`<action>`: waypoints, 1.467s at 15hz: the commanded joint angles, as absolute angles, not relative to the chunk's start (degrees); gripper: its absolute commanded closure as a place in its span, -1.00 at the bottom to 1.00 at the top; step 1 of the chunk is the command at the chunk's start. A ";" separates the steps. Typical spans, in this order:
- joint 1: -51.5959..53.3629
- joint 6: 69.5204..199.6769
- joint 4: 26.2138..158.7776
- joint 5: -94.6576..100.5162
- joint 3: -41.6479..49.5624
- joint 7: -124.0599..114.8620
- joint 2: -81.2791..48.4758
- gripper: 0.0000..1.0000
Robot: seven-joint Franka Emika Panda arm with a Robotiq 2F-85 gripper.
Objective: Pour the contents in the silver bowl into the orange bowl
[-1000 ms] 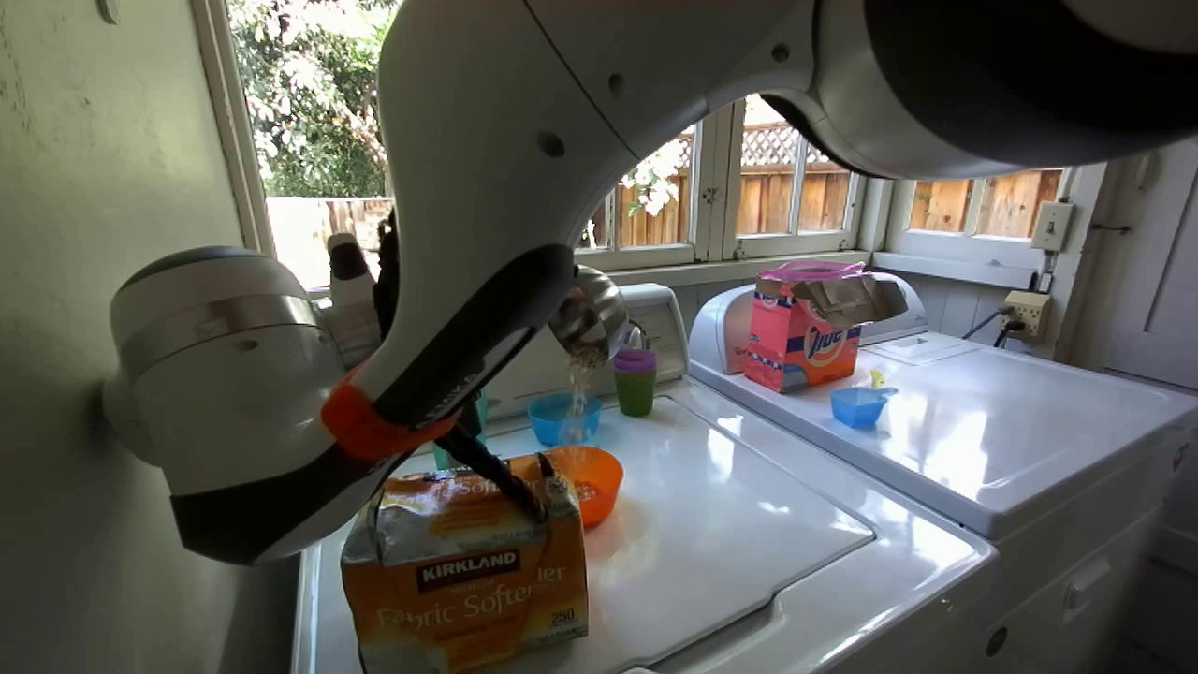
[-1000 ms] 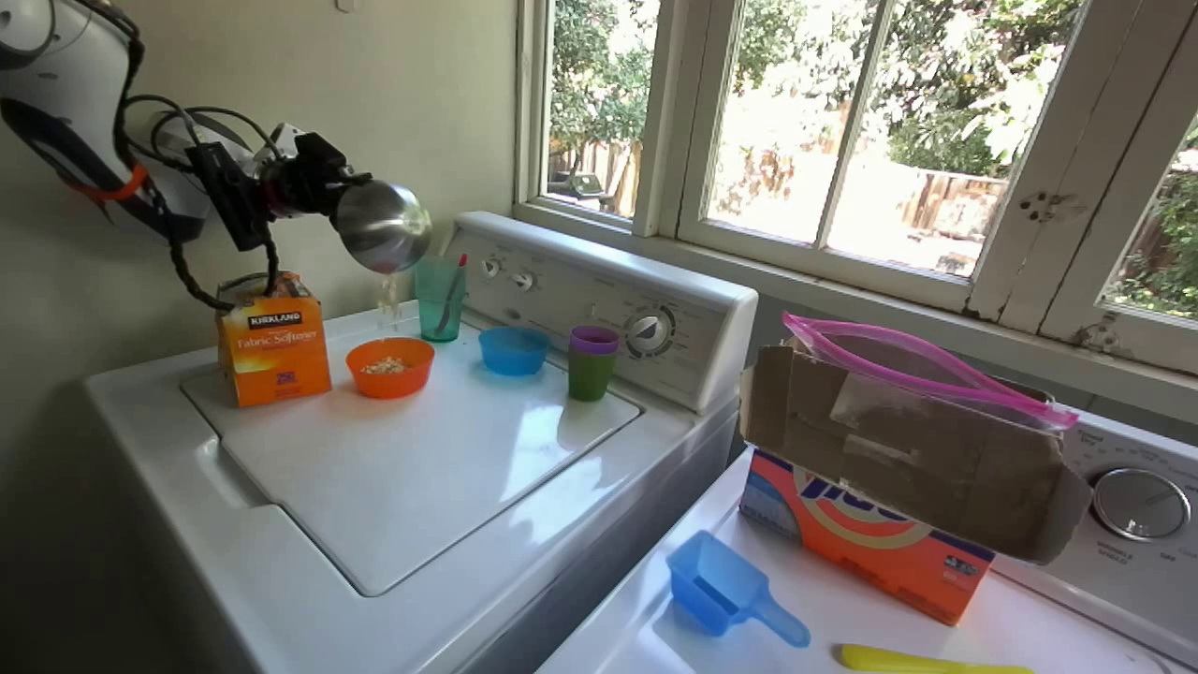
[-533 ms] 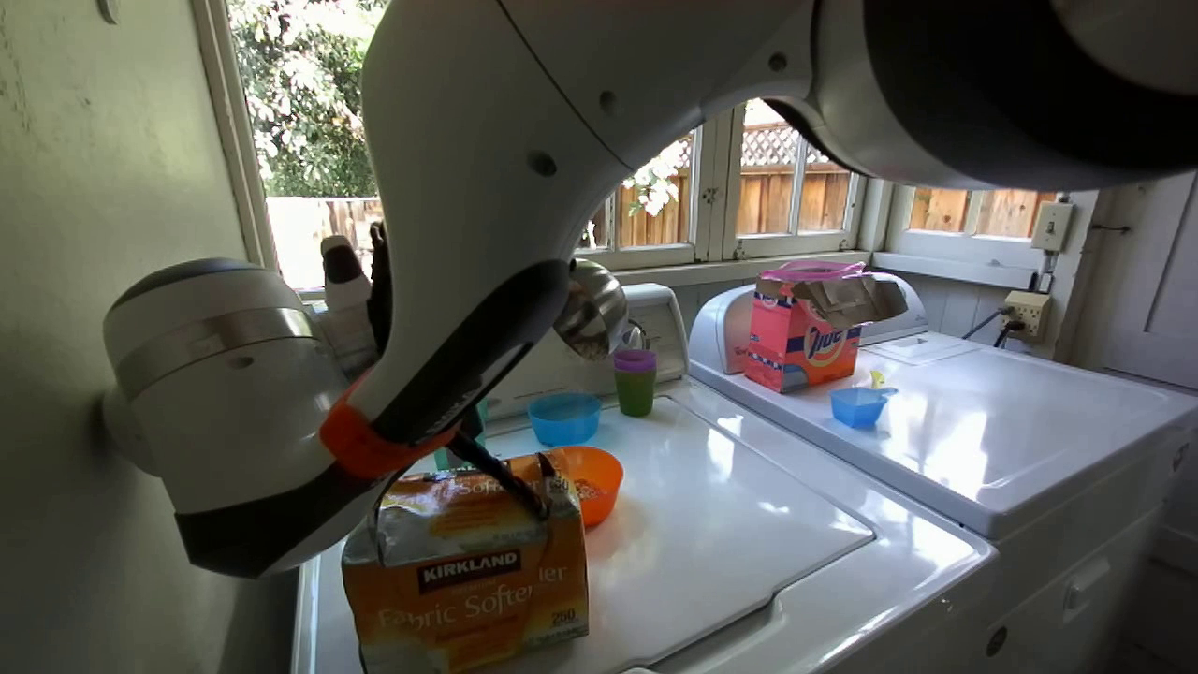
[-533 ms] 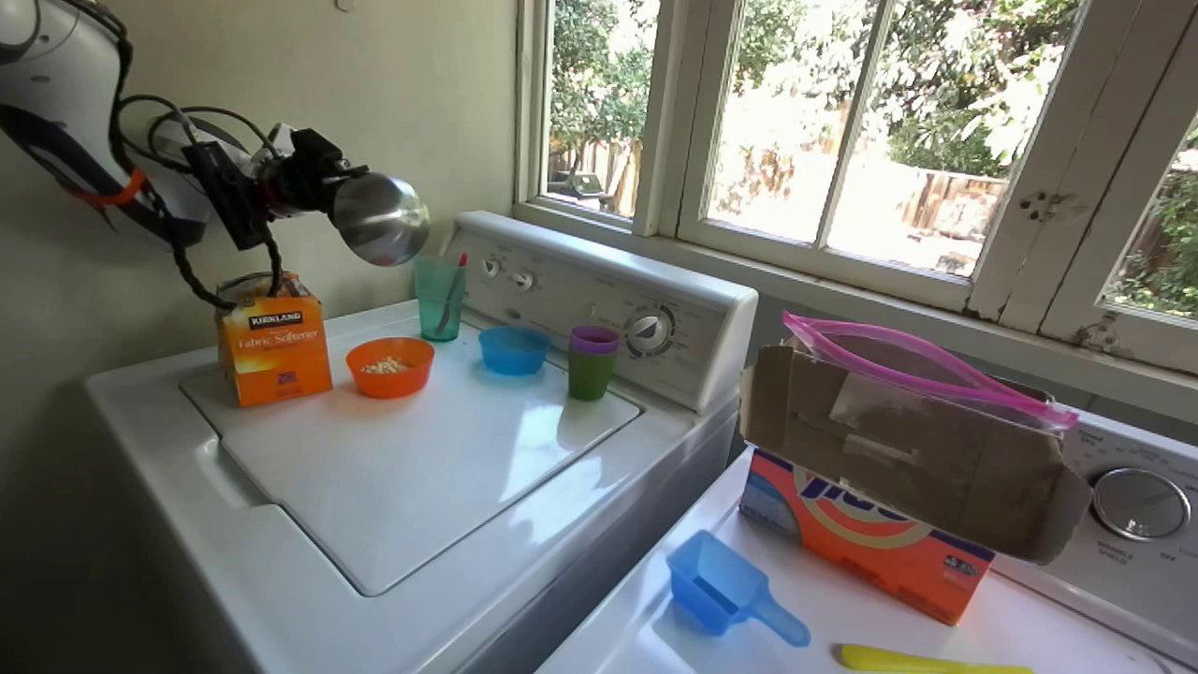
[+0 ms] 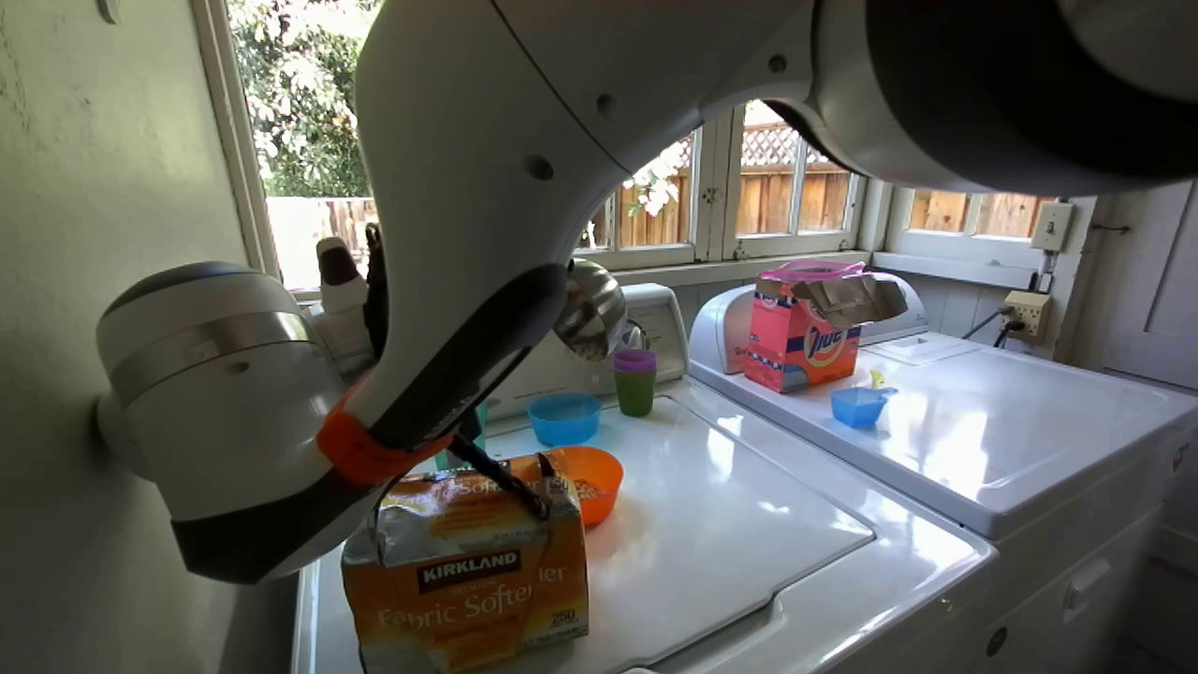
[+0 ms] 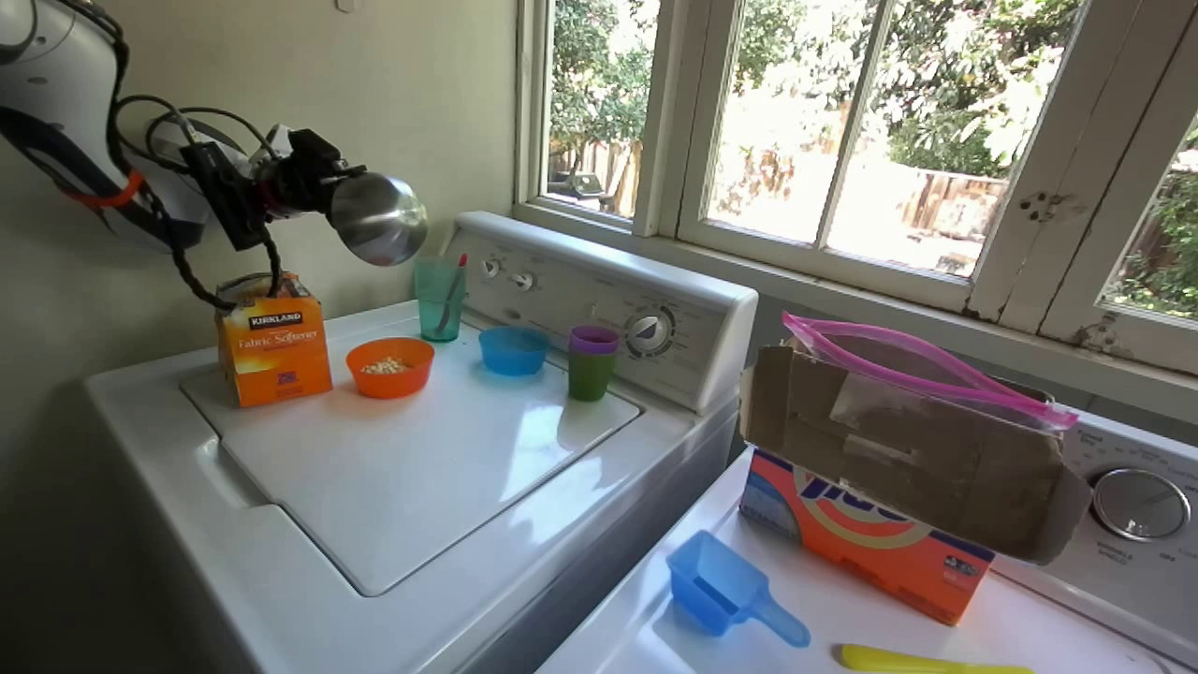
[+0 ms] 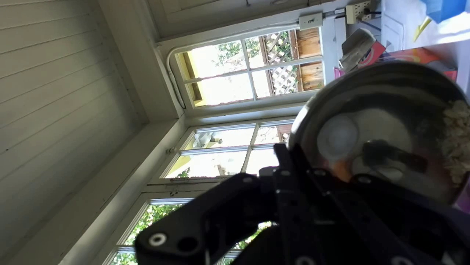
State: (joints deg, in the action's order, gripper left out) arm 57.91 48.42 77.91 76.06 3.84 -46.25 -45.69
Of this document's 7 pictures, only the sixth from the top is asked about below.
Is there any orange Tide detergent box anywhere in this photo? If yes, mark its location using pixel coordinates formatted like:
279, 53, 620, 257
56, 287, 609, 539
732, 339, 1096, 629

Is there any green cup with purple rim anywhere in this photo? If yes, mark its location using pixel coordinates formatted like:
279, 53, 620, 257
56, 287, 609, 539
560, 323, 625, 404

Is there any orange strap on arm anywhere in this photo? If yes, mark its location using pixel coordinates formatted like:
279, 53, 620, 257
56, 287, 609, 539
78, 164, 152, 217

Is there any orange Kirkland fabric softener pack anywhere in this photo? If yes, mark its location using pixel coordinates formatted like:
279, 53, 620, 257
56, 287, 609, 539
208, 274, 338, 413

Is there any zip bag with pink seal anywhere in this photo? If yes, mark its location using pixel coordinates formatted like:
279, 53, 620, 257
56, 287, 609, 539
775, 308, 1084, 439

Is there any large washer dial knob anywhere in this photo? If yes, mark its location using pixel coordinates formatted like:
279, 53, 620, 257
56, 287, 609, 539
620, 304, 677, 362

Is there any teal translucent plastic cup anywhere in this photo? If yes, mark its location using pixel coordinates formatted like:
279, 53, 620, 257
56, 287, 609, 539
413, 255, 470, 349

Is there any round silver dryer knob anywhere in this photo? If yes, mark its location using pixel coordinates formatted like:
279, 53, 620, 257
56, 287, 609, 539
1084, 460, 1198, 547

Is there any large white framed window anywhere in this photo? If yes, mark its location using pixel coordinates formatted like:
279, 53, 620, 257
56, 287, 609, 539
508, 0, 1014, 317

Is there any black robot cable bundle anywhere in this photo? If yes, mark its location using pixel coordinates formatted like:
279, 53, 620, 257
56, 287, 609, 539
0, 0, 292, 317

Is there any blue plastic bowl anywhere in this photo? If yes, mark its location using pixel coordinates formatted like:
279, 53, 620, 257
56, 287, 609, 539
477, 323, 555, 376

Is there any white washing machine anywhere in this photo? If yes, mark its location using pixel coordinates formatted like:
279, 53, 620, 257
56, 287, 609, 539
82, 204, 765, 674

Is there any orange plastic bowl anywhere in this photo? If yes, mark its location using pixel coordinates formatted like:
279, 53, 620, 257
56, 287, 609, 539
346, 334, 438, 404

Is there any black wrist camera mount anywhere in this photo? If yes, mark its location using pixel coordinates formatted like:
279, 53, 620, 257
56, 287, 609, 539
177, 138, 272, 255

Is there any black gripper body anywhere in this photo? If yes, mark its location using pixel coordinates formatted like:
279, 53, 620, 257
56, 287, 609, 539
252, 124, 352, 229

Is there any blue plastic scoop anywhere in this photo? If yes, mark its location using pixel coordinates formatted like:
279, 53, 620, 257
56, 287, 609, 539
661, 528, 811, 651

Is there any yellow plastic utensil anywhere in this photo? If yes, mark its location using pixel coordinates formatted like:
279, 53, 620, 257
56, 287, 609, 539
832, 636, 1037, 674

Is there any silver metal bowl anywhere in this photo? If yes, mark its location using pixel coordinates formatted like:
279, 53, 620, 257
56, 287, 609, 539
326, 169, 433, 269

